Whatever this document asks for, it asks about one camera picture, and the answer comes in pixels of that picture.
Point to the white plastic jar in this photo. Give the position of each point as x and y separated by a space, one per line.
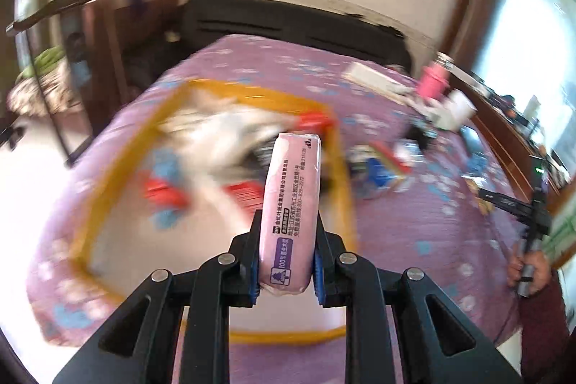
455 110

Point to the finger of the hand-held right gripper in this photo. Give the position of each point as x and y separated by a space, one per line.
504 200

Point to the pink thermos flask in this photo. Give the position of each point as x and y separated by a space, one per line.
433 79

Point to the blue towel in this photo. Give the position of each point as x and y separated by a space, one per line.
478 162

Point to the wooden mirrored wardrobe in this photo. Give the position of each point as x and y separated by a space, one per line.
58 64

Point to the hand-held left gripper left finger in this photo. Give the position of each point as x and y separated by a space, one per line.
254 280

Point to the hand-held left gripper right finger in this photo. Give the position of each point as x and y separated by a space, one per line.
318 276

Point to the clutter of small windowsill things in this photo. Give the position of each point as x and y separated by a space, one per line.
522 109

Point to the pack of coloured sponge cloths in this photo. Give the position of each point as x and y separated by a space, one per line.
382 166

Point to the plastic-wrapped tissue pack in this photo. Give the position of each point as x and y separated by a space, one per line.
290 213

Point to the yellow-rimmed storage box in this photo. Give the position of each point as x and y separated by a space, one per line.
211 204

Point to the wooden windowsill cabinet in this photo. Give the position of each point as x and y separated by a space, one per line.
499 132

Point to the white box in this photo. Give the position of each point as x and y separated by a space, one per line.
375 79

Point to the person's right hand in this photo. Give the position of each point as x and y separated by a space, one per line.
537 271

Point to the person's right forearm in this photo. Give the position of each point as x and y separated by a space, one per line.
542 330

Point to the purple floral tablecloth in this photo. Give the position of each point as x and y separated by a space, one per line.
405 231

